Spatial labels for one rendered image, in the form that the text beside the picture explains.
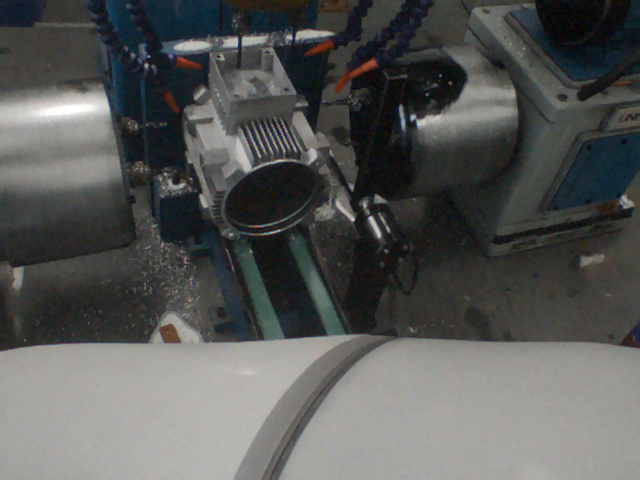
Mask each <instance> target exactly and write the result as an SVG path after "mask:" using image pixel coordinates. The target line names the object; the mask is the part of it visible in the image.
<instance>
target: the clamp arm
mask: <svg viewBox="0 0 640 480"><path fill-rule="evenodd" d="M406 81H407V74H406V73H405V71H404V70H403V69H402V68H395V69H385V70H383V71H382V74H381V78H380V82H379V87H378V91H377V95H376V99H375V103H374V107H373V111H372V115H371V120H370V124H369V128H368V132H367V136H366V140H365V144H364V148H363V153H362V157H361V161H360V165H359V169H358V173H357V177H356V181H355V186H354V190H353V194H352V199H351V203H350V206H351V208H352V210H353V212H354V213H359V212H360V211H361V209H360V208H362V206H363V205H362V203H361V202H363V203H364V205H365V204H367V203H369V202H368V200H369V201H370V203H372V204H373V203H374V197H375V193H376V189H377V185H378V182H379V178H380V174H381V171H382V167H383V164H384V160H385V156H386V153H387V149H388V146H389V142H390V138H391V135H392V131H393V128H394V124H395V120H396V117H397V113H398V109H399V106H400V102H401V99H402V95H403V91H404V88H405V84H406ZM360 203H361V204H360ZM359 206H360V207H359Z"/></svg>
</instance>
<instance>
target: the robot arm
mask: <svg viewBox="0 0 640 480"><path fill-rule="evenodd" d="M0 480H640V349H637V348H630V347H622V346H615V345H608V344H601V343H588V342H488V341H469V340H450V339H432V338H413V337H396V336H383V335H370V334H346V335H332V336H317V337H304V338H290V339H275V340H260V341H246V342H208V343H151V344H128V343H85V344H62V345H47V346H35V347H28V348H20V349H12V348H11V347H9V346H7V345H5V344H4V343H2V342H0Z"/></svg>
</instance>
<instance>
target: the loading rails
mask: <svg viewBox="0 0 640 480"><path fill-rule="evenodd" d="M294 226H296V227H291V230H294V231H290V233H288V231H287V229H286V231H285V235H284V236H283V234H282V232H280V235H279V238H278V237H277V235H276V233H275V235H274V239H272V237H271V235H269V239H268V240H267V239H266V236H264V238H263V241H262V240H261V238H260V236H259V237H258V241H257V242H256V239H255V237H254V236H253V241H252V242H251V240H250V237H249V235H248V238H247V241H245V238H244V235H243V234H240V235H238V236H237V237H236V238H238V237H239V236H240V237H239V239H237V240H230V239H228V238H226V237H224V236H222V234H221V232H220V229H219V225H215V223H214V222H213V220H207V221H204V220H203V217H202V214H201V211H200V228H201V231H202V233H197V234H191V235H187V236H186V243H187V246H188V249H189V253H190V256H191V257H192V258H194V257H199V256H205V255H210V258H211V261H212V264H213V267H214V270H215V273H216V276H217V279H218V282H219V285H220V288H221V291H222V294H223V297H224V300H225V303H223V304H219V305H214V306H210V307H209V317H210V320H211V323H212V326H213V329H214V331H220V330H224V329H229V328H233V327H234V330H235V333H236V336H237V339H238V342H246V341H260V340H275V339H290V338H304V337H317V336H332V335H346V334H358V331H357V329H356V327H355V325H354V323H353V321H352V318H351V316H350V314H349V312H348V310H347V308H346V305H345V303H344V301H343V299H342V297H341V295H340V292H339V290H338V288H337V286H336V284H335V281H334V279H333V277H332V275H331V273H330V271H328V268H327V266H326V264H325V262H324V260H323V258H322V255H321V253H320V251H319V249H318V247H317V245H316V242H315V240H314V238H313V236H312V234H311V231H310V229H309V227H308V225H307V226H306V227H302V226H301V225H299V224H296V225H294ZM298 229H299V230H298ZM295 230H296V232H298V233H295ZM301 233H302V234H301ZM291 234H292V235H294V237H295V241H294V242H293V239H292V235H291ZM290 236H291V237H290ZM297 237H300V238H298V239H297ZM236 238H235V239H236ZM290 238H291V239H290ZM296 239H297V240H296ZM303 239H304V240H303ZM243 240H244V243H245V245H244V243H243ZM303 241H304V242H303ZM295 242H297V243H296V244H295ZM301 242H302V243H301ZM235 243H237V246H239V248H238V249H237V246H235V245H236V244H235ZM251 243H252V244H251ZM299 243H300V245H301V246H299ZM305 243H306V244H305ZM234 244H235V245H234ZM250 244H251V245H250ZM287 244H288V245H287ZM242 245H244V246H245V248H244V249H243V246H242ZM249 245H250V246H249ZM233 246H235V247H233ZM241 247H242V248H241ZM249 248H250V249H251V251H255V250H257V249H258V250H261V249H266V251H267V254H268V256H269V259H270V261H271V264H272V266H273V269H274V271H275V274H276V275H277V279H278V281H279V284H280V286H281V289H282V291H283V294H284V296H285V298H286V301H287V304H288V305H289V309H290V311H291V312H287V313H282V314H278V315H276V313H275V310H274V307H273V305H272V302H271V300H270V297H269V294H268V292H267V289H266V287H265V284H264V281H263V279H262V276H261V273H260V271H259V268H258V266H257V263H256V260H255V258H254V255H253V253H251V251H250V250H249ZM234 249H235V250H234ZM236 250H237V251H236ZM248 252H249V253H248ZM244 253H245V254H247V253H248V254H247V255H244ZM242 255H243V256H246V257H243V256H242Z"/></svg>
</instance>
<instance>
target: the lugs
mask: <svg viewBox="0 0 640 480"><path fill-rule="evenodd" d="M192 94H193V97H194V99H195V101H197V102H198V103H200V104H201V105H204V104H205V103H206V102H207V101H208V100H209V99H210V90H209V89H208V86H207V85H206V84H204V83H203V82H202V83H201V84H200V85H198V86H197V87H196V88H195V89H194V90H193V91H192ZM303 155H304V157H305V159H306V161H307V164H308V165H309V166H311V167H312V168H313V169H315V170H316V171H317V170H318V169H319V168H320V167H322V166H323V165H324V164H325V163H326V161H325V159H324V157H323V155H322V153H320V152H319V151H318V150H316V149H315V148H314V147H311V148H310V149H309V150H308V151H307V152H305V153H304V154H303ZM221 170H222V172H223V175H224V177H225V179H227V180H229V181H230V182H232V183H235V182H236V181H237V180H239V179H240V178H241V177H242V176H243V175H245V174H246V173H245V170H244V168H243V165H242V163H240V162H239V161H237V160H236V159H234V158H232V159H231V160H230V161H229V162H228V163H226V164H225V165H224V166H223V167H222V168H221ZM313 220H315V217H314V215H313V212H311V213H310V214H309V215H308V216H307V217H306V218H304V219H303V220H302V221H300V222H299V223H298V224H299V225H301V226H302V227H306V226H307V225H308V224H310V223H311V222H312V221H313ZM219 229H220V232H221V234H222V236H224V237H226V238H228V239H230V240H234V239H235V238H236V237H237V236H238V235H240V234H241V233H239V232H236V231H235V230H233V229H232V228H230V227H229V226H228V225H227V224H225V225H219Z"/></svg>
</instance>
